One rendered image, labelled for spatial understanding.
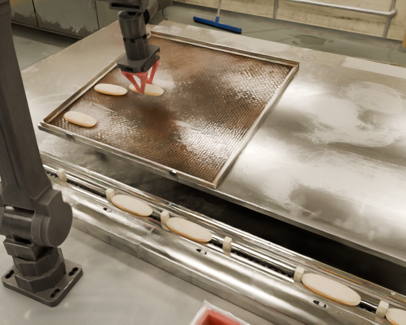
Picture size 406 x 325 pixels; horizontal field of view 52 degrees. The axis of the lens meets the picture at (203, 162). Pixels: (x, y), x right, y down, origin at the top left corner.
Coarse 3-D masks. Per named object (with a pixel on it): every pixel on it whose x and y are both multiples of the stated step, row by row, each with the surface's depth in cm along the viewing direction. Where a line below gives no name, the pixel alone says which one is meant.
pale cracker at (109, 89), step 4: (100, 84) 115; (104, 84) 115; (108, 84) 114; (112, 84) 115; (96, 88) 114; (100, 88) 114; (104, 88) 113; (108, 88) 113; (112, 88) 113; (116, 88) 113; (120, 88) 113; (124, 88) 113; (104, 92) 113; (108, 92) 112; (112, 92) 112; (116, 92) 112; (120, 92) 112; (124, 92) 112
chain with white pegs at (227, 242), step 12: (60, 168) 94; (96, 192) 92; (108, 192) 88; (168, 216) 83; (228, 240) 77; (264, 264) 77; (288, 276) 75; (300, 276) 72; (372, 312) 69; (384, 312) 66
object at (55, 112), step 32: (160, 32) 132; (192, 64) 120; (224, 64) 119; (288, 64) 116; (128, 96) 112; (192, 96) 109; (224, 96) 108; (96, 128) 103; (160, 128) 101; (256, 128) 99; (160, 160) 94; (192, 160) 93; (224, 160) 92
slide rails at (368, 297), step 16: (48, 176) 95; (80, 176) 95; (80, 192) 91; (160, 208) 87; (160, 224) 83; (192, 240) 80; (240, 240) 80; (256, 256) 77; (272, 256) 77; (272, 272) 74; (304, 272) 74; (320, 272) 74; (304, 288) 71; (352, 288) 71; (384, 320) 66
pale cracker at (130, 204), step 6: (114, 198) 88; (120, 198) 88; (126, 198) 88; (132, 198) 88; (120, 204) 87; (126, 204) 86; (132, 204) 86; (138, 204) 86; (144, 204) 87; (126, 210) 86; (132, 210) 85; (138, 210) 85; (144, 210) 85; (150, 210) 86; (144, 216) 85
